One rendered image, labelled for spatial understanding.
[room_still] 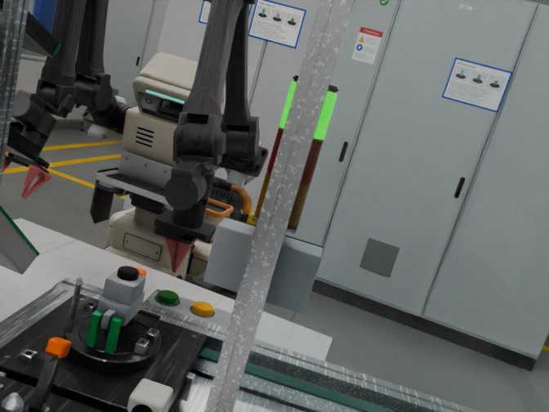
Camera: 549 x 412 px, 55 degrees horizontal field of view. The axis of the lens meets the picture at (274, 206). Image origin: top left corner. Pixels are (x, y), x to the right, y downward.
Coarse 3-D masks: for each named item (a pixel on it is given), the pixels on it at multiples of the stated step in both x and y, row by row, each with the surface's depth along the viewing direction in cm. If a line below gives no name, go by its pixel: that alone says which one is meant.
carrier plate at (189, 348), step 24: (24, 336) 74; (48, 336) 76; (168, 336) 85; (192, 336) 86; (0, 360) 68; (168, 360) 78; (192, 360) 80; (72, 384) 67; (96, 384) 68; (120, 384) 70; (168, 384) 73; (96, 408) 66; (120, 408) 66; (168, 408) 70
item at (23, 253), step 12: (0, 216) 78; (0, 228) 79; (12, 228) 81; (0, 240) 79; (12, 240) 82; (24, 240) 84; (0, 252) 80; (12, 252) 83; (24, 252) 85; (36, 252) 88; (0, 264) 87; (12, 264) 84; (24, 264) 86
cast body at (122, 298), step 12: (108, 276) 73; (120, 276) 74; (132, 276) 74; (144, 276) 76; (108, 288) 73; (120, 288) 73; (132, 288) 72; (108, 300) 73; (120, 300) 73; (132, 300) 73; (108, 312) 72; (120, 312) 73; (132, 312) 75; (108, 324) 71
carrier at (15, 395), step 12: (12, 384) 64; (24, 384) 65; (0, 396) 62; (12, 396) 51; (24, 396) 63; (48, 396) 64; (60, 396) 64; (0, 408) 57; (12, 408) 50; (24, 408) 57; (48, 408) 58; (60, 408) 62; (72, 408) 63; (84, 408) 64
